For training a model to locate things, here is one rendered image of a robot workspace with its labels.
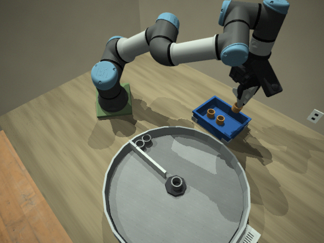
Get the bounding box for blue crate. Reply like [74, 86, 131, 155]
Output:
[191, 96, 251, 146]

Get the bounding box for bronze bushing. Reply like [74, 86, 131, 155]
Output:
[231, 102, 243, 113]
[216, 115, 225, 125]
[207, 109, 215, 118]

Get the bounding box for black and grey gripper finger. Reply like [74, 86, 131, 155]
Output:
[232, 80, 248, 108]
[243, 84, 261, 106]

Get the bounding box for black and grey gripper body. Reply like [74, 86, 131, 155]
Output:
[229, 51, 271, 89]

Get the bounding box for grey round turntable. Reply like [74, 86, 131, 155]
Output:
[102, 126, 261, 243]

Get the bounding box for grey metal bushing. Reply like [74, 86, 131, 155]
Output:
[171, 176, 182, 190]
[135, 140, 145, 151]
[142, 134, 151, 146]

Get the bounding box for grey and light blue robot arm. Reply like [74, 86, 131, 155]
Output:
[91, 0, 290, 112]

